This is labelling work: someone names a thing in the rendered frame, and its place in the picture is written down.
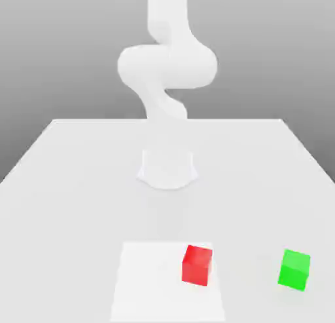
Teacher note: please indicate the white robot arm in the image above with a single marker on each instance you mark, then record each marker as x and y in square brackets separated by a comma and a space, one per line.
[167, 66]

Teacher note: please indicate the small red cube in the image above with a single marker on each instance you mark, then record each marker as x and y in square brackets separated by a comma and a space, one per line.
[196, 266]

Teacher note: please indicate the small green cube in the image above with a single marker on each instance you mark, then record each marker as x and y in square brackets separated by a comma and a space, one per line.
[293, 270]

